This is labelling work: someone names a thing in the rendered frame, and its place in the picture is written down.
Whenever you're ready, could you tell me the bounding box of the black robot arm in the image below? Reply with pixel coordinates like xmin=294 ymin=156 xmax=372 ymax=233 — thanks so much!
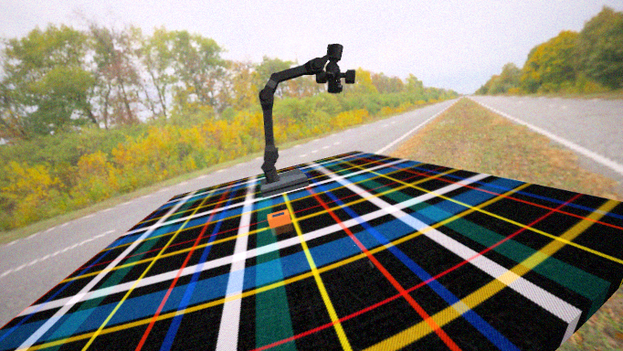
xmin=259 ymin=43 xmax=343 ymax=185

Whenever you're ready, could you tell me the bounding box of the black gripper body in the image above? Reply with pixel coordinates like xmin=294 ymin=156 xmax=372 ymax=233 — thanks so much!
xmin=316 ymin=69 xmax=355 ymax=84

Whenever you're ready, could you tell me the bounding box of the orange block with blue square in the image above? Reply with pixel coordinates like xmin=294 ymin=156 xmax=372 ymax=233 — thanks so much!
xmin=268 ymin=209 xmax=290 ymax=229

